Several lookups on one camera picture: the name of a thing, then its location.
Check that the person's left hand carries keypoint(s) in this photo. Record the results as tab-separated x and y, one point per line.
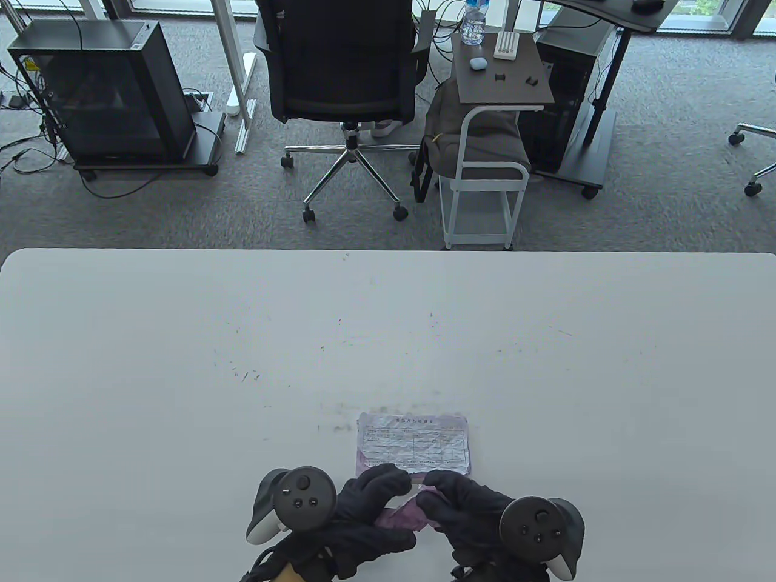
357	515

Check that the person's right hand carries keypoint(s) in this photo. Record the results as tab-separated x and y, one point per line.
467	509

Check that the pink paper invoice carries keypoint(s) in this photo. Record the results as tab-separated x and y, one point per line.
362	470
403	518

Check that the white paper invoice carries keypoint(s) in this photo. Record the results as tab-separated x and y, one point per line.
415	442

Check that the person's left forearm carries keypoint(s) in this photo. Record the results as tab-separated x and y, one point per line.
286	575

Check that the grey backpack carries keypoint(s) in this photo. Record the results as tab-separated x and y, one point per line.
442	121

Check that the black rolling platform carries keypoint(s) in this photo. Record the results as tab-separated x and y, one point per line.
209	136

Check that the white side table brown top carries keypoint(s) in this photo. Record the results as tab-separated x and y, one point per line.
479	85

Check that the black floor socket box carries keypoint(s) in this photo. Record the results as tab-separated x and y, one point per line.
200	100

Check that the light blue earbuds case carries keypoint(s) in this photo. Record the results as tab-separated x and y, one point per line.
479	63

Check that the black office chair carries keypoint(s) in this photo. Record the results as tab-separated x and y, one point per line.
342	60

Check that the white slotted box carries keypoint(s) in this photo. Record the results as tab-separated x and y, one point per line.
506	45

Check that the silver chair base with casters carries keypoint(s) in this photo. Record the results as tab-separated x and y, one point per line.
758	128

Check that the white desk leg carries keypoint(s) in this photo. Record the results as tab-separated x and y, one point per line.
233	48

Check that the clear plastic water bottle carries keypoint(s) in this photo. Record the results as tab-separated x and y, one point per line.
474	24

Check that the black glass computer tower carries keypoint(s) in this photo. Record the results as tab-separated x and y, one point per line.
109	91

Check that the black standing desk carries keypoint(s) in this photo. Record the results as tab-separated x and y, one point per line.
606	12

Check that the black computer mouse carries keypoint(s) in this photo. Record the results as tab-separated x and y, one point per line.
647	5

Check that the black power adapter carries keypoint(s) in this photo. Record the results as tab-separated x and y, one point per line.
17	100

